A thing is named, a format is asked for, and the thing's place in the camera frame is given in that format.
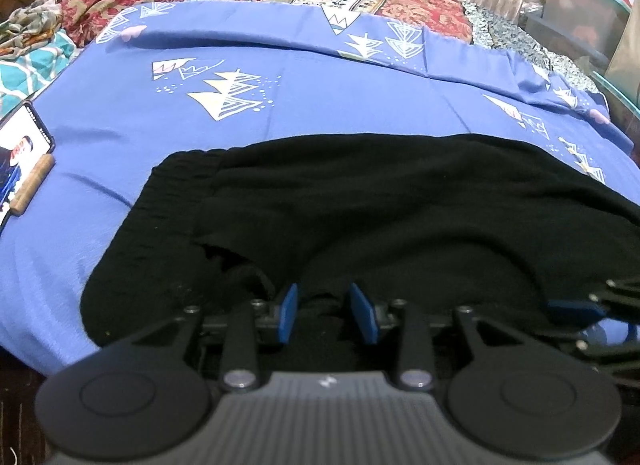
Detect blue printed bedsheet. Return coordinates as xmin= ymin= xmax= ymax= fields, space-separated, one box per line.
xmin=0 ymin=0 xmax=640 ymax=377

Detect teal patterned cloth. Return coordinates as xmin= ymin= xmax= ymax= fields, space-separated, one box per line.
xmin=0 ymin=28 xmax=78 ymax=116

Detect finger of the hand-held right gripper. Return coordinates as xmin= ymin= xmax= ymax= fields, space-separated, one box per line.
xmin=546 ymin=279 xmax=640 ymax=327
xmin=572 ymin=324 xmax=640 ymax=376

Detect wooden phone stand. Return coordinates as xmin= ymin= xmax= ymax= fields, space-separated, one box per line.
xmin=11 ymin=154 xmax=55 ymax=217

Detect grey floral crumpled cloth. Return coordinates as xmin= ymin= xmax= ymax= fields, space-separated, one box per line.
xmin=0 ymin=0 xmax=65 ymax=55

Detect clear storage box teal lid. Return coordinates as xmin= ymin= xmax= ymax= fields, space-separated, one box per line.
xmin=520 ymin=0 xmax=632 ymax=68
xmin=591 ymin=70 xmax=640 ymax=148

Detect black pants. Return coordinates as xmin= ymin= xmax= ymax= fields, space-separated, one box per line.
xmin=80 ymin=132 xmax=640 ymax=352

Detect black smartphone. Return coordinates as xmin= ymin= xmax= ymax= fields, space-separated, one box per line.
xmin=0 ymin=100 xmax=55 ymax=237

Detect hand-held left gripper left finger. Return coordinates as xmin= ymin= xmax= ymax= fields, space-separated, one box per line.
xmin=131 ymin=282 xmax=301 ymax=391

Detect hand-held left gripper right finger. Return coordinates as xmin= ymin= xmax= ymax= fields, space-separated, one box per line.
xmin=348 ymin=282 xmax=506 ymax=391

